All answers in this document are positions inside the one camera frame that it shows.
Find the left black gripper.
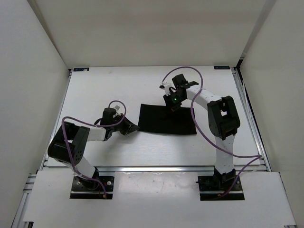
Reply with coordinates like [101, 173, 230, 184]
[110, 113, 139, 135]

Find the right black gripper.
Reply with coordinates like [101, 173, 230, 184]
[163, 91, 186, 114]

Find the black skirt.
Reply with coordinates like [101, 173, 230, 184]
[138, 104, 197, 135]

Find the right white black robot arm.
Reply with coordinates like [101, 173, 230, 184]
[160, 74, 240, 190]

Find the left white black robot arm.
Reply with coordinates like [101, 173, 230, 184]
[47, 107, 140, 190]

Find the blue label sticker right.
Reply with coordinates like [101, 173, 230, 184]
[214, 66, 230, 70]

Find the blue label sticker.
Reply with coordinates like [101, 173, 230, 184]
[73, 67, 90, 72]
[214, 66, 230, 70]

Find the blue label sticker left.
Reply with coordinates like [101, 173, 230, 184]
[73, 67, 90, 72]

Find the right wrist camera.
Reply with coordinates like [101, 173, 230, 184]
[159, 82, 172, 95]

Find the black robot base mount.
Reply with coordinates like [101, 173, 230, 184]
[70, 176, 114, 200]

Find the aluminium table edge rail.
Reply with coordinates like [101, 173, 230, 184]
[42, 164, 267, 172]

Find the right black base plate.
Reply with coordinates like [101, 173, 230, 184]
[196, 176, 245, 201]

